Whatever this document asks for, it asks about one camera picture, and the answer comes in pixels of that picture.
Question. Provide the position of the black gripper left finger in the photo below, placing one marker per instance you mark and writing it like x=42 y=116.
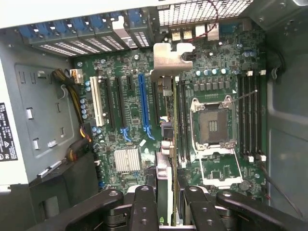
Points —
x=144 y=211

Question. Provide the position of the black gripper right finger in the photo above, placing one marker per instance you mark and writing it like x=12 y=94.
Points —
x=202 y=211

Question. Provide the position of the silver socket cover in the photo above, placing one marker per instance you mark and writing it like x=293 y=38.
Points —
x=221 y=183

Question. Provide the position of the round coin cell battery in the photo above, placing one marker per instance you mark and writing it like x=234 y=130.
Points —
x=246 y=185

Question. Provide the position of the silver chipset heatsink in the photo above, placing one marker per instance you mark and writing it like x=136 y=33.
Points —
x=127 y=160

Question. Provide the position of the black plastic shroud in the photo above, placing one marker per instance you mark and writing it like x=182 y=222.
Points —
x=72 y=180

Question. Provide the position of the CPU socket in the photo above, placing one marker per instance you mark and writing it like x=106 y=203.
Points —
x=211 y=125

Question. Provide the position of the green motherboard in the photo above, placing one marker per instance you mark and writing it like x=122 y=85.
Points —
x=133 y=113

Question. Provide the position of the black expansion slot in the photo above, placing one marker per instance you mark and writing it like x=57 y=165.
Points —
x=121 y=103
x=156 y=106
x=109 y=103

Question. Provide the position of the blue expansion slot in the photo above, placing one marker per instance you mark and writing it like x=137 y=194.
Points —
x=144 y=101

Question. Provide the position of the white expansion slot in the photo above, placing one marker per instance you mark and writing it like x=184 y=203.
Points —
x=97 y=103

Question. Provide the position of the thin locking lever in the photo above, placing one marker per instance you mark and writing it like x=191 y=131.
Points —
x=245 y=96

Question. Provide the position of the black open PC case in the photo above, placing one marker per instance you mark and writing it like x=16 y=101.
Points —
x=286 y=120

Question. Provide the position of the grey power supply unit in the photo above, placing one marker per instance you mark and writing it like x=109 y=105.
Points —
x=48 y=108

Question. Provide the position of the white power connector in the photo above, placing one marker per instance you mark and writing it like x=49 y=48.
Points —
x=77 y=75

